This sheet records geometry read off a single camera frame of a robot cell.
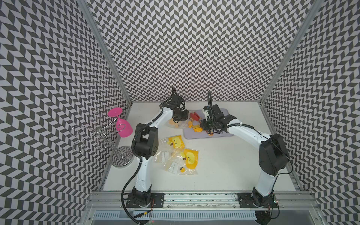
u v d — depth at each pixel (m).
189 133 1.00
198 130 0.99
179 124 1.01
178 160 0.85
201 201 0.74
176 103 0.79
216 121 0.68
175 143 0.91
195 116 0.95
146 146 0.56
